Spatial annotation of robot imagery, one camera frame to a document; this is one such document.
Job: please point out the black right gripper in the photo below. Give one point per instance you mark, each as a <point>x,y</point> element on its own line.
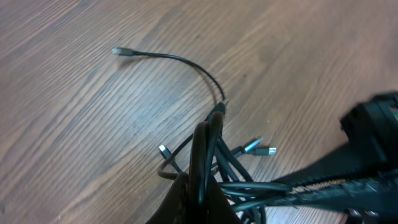
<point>359,175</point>

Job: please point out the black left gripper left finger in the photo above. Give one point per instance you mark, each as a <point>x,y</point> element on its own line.
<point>172,207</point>

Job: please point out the black USB cable silver plug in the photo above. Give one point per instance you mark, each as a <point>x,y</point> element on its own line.
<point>204,154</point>

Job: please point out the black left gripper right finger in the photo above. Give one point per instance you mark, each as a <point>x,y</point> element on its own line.
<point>219,209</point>

